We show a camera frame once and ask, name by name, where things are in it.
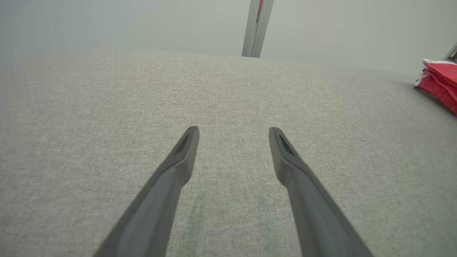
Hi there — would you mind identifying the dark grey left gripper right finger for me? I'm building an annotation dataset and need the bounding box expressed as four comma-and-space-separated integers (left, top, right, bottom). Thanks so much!
268, 127, 375, 257

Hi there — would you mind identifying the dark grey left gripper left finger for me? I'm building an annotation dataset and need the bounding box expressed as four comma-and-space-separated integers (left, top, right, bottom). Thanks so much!
92, 126, 200, 257

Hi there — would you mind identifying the red jersey with black numbers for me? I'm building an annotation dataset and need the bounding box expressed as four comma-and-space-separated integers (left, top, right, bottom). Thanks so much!
414, 59, 457, 116

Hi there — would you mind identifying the grey partition post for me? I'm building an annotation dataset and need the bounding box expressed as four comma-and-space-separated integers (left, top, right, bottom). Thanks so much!
241, 0, 275, 58

